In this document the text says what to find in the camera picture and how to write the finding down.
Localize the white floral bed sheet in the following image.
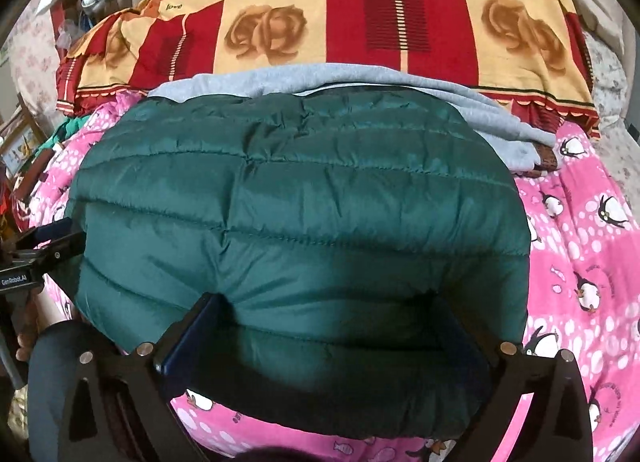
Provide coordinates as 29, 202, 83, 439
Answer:
565, 0, 640, 153

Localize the grey fleece garment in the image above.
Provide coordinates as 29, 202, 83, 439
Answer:
150, 63, 557, 173

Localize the framed picture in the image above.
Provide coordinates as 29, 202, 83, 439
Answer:
0, 107, 38, 180

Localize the red orange rose print blanket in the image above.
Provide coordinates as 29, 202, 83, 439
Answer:
55, 0, 601, 140

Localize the pink penguin print blanket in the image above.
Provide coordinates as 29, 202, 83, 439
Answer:
15, 90, 640, 462

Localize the person's left hand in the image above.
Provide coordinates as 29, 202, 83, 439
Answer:
15, 287, 68, 364

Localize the pale floral cloth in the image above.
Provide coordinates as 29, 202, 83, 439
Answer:
9, 5, 68, 118

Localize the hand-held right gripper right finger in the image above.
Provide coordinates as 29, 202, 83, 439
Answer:
434, 298, 608, 462

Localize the green puffer jacket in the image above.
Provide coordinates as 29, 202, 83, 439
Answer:
64, 88, 532, 439

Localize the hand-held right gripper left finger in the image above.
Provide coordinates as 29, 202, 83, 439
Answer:
57, 292, 222, 462

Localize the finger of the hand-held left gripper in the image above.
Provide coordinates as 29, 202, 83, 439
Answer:
14, 231, 87, 269
31, 219, 73, 244

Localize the person's left forearm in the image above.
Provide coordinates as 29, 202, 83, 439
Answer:
26, 319, 131, 462

